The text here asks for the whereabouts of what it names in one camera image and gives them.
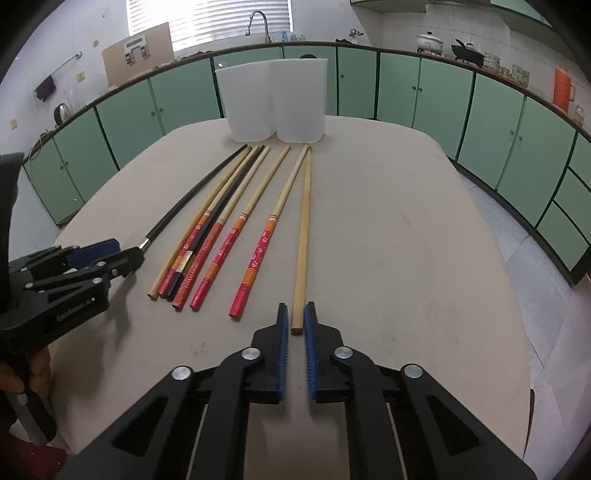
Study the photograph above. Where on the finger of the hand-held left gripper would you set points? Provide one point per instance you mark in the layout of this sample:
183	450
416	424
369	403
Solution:
99	248
122	264

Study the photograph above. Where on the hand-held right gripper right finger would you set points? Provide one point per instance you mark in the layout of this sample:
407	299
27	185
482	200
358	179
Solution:
310	355

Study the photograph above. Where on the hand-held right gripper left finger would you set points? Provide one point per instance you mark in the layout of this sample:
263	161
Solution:
282	350

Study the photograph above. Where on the black chopstick with metal band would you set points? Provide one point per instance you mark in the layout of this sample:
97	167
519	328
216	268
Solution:
194	194
186	265

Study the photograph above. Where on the white plastic container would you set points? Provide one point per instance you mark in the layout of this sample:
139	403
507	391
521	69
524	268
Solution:
300	101
244	101

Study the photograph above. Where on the person's left hand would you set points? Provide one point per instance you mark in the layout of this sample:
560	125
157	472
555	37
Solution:
34	371

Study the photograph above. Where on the steel electric kettle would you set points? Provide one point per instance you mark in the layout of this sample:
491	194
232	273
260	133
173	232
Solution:
62	114

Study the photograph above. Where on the person's dark red clothing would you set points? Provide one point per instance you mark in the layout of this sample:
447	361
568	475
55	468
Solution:
27	459

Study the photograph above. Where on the dark hanging cloth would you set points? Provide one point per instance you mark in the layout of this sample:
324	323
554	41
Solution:
45	87

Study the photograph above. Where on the cardboard box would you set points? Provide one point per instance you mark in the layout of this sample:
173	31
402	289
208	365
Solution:
157	50

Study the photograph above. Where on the white window blinds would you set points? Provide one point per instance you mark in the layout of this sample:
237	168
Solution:
207	23

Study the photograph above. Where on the metal kitchen faucet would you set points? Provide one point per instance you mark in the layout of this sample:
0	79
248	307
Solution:
267	32

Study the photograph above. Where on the green kitchen base cabinets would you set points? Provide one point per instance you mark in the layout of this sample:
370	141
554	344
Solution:
415	92

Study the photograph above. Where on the bottles by sink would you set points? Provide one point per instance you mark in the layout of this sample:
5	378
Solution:
293	38

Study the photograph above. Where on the white lidded pot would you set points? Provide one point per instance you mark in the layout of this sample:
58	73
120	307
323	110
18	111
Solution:
430	42

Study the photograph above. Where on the black wok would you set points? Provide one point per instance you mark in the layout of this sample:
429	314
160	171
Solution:
466	51

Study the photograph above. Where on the glass jar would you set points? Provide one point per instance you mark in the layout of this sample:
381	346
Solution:
520	74

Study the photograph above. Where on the orange thermos jug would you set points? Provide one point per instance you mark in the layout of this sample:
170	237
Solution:
563	87

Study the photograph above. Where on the metal towel rail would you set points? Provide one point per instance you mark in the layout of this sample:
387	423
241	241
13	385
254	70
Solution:
64	64

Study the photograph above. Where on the metal wall tap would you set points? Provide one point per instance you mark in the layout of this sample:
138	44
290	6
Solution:
355	34

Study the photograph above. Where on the green wall cabinets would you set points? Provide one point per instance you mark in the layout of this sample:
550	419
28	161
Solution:
415	5

